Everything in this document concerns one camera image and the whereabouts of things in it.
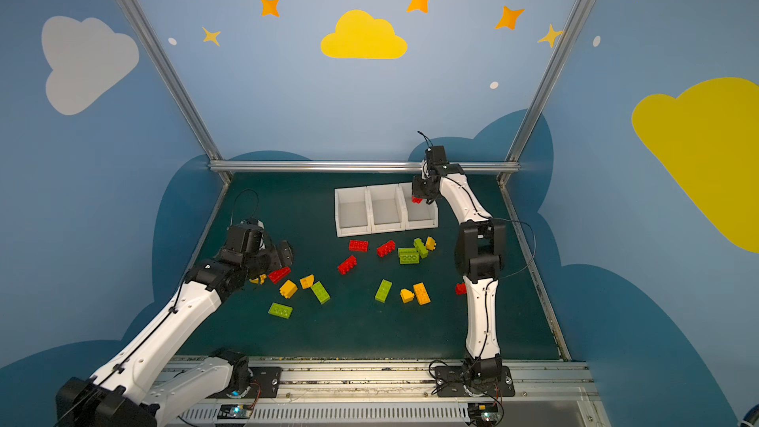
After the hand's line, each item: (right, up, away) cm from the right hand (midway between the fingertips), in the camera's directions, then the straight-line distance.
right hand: (422, 187), depth 102 cm
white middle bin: (-13, -9, +7) cm, 17 cm away
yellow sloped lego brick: (+2, -19, -2) cm, 20 cm away
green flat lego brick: (-44, -38, -16) cm, 60 cm away
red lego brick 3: (-26, -26, -9) cm, 37 cm away
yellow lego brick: (-43, -32, -14) cm, 55 cm away
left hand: (-41, -19, -21) cm, 50 cm away
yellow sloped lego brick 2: (-7, -34, -14) cm, 37 cm away
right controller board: (+11, -58, -31) cm, 66 cm away
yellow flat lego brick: (-2, -34, -13) cm, 36 cm away
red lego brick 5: (+4, -25, -36) cm, 44 cm away
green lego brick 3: (-14, -33, -13) cm, 38 cm away
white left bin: (-26, -8, +9) cm, 29 cm away
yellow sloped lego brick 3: (-37, -30, -12) cm, 50 cm away
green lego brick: (-5, -23, -5) cm, 24 cm away
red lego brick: (-22, -20, -3) cm, 30 cm away
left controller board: (-50, -57, -31) cm, 82 cm away
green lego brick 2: (-1, -21, -4) cm, 21 cm away
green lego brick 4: (-33, -33, -14) cm, 49 cm away
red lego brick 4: (-47, -28, -11) cm, 56 cm away
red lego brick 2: (-13, -21, -4) cm, 25 cm away
